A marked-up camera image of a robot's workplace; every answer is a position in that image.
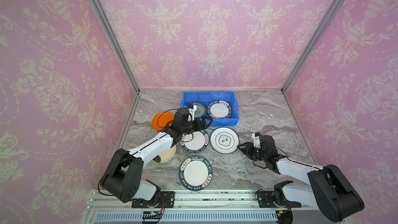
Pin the left corner aluminium post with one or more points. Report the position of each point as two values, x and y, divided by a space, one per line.
105 24

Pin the corner aluminium post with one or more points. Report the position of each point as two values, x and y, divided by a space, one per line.
312 43
105 24

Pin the blue plastic bin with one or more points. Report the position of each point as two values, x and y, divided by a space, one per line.
209 96

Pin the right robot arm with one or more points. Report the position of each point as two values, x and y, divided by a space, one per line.
324 188

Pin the green rimmed plate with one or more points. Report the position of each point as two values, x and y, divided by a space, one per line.
195 173
219 109
195 142

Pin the right corner aluminium post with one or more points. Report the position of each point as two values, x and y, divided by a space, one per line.
312 43

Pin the cream plate with dark spot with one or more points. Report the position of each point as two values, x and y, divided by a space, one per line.
166 155

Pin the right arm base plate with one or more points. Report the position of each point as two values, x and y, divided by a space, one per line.
274 199

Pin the teal blue floral plate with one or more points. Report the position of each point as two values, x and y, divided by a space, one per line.
201 109

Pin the white plate with flower outline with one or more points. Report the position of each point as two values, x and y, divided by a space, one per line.
224 140

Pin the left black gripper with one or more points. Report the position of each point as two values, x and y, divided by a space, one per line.
200 127

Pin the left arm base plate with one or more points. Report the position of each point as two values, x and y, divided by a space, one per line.
162 199

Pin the orange plate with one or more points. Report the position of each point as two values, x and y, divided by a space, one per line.
160 120

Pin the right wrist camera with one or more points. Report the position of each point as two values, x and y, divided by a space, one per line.
256 139

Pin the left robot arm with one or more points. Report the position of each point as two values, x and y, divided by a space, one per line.
123 176

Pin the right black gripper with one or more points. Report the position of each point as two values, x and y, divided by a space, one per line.
252 151

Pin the aluminium front rail frame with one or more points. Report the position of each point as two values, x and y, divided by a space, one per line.
239 206

